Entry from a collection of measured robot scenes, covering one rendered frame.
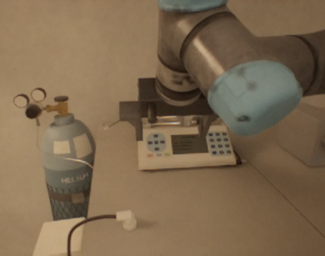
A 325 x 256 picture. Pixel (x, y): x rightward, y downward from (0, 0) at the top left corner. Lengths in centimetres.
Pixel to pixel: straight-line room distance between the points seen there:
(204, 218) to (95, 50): 105
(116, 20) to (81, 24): 16
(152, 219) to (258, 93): 34
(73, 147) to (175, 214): 69
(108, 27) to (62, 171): 70
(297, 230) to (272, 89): 35
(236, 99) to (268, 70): 4
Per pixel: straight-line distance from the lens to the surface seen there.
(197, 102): 42
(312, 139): 71
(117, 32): 136
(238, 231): 50
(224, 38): 26
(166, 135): 66
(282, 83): 24
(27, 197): 173
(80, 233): 79
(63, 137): 112
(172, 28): 30
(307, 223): 56
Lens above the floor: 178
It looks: 22 degrees down
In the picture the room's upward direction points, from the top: straight up
